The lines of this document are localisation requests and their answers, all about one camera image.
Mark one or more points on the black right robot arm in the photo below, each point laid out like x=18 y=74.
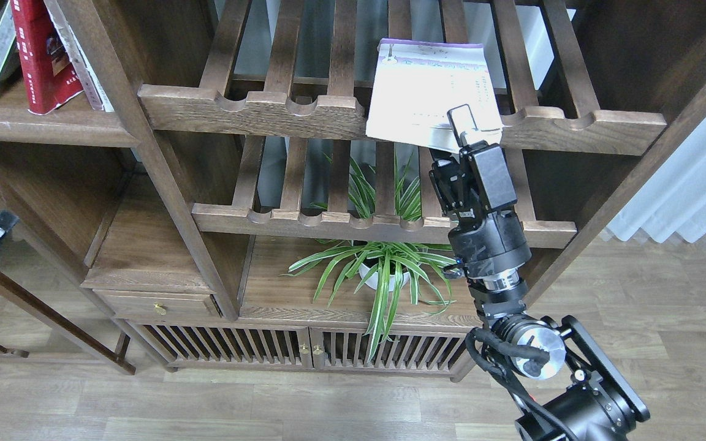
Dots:
x=564 y=384

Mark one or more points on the green spider plant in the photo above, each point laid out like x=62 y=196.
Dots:
x=385 y=266

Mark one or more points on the brass drawer knob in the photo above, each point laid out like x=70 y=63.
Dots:
x=160 y=309

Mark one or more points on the white standing book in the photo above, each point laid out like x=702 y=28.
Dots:
x=95 y=93

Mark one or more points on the dark wooden bookshelf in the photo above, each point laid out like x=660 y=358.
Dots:
x=218 y=165

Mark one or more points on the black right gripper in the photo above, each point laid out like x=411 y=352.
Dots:
x=488 y=241

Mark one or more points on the red book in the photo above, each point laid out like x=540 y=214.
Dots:
x=49 y=76

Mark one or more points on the white and purple book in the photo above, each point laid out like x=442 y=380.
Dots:
x=417 y=83

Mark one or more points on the white curtain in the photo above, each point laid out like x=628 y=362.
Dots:
x=672 y=204

